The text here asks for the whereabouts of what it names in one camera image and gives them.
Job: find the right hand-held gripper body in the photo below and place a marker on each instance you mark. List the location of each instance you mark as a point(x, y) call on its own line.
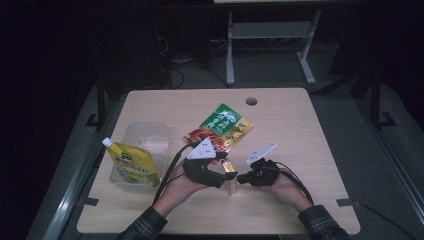
point(263, 173)

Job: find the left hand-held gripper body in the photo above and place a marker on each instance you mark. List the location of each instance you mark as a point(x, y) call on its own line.
point(200, 168)

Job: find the clear plastic container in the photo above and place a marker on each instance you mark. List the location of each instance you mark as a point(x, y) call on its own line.
point(150, 140)

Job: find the yellow spouted pouch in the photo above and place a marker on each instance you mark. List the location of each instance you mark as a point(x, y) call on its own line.
point(133, 165)

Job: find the person's right hand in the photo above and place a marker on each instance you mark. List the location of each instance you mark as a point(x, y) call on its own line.
point(286, 188)

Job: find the person's left hand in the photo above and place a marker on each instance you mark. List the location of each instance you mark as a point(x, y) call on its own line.
point(176, 190)

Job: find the green and red sauce packet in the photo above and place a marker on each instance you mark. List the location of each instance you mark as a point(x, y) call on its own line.
point(223, 128)

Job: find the black tape strip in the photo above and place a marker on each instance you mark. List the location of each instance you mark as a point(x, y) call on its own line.
point(348, 202)
point(89, 201)

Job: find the black metal stand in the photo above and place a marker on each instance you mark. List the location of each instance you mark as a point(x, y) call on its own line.
point(376, 100)
point(101, 100)

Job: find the white metal stand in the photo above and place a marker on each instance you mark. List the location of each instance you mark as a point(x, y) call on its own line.
point(270, 30)

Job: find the aluminium rail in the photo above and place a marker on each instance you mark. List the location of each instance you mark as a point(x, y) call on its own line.
point(71, 196)
point(393, 156)

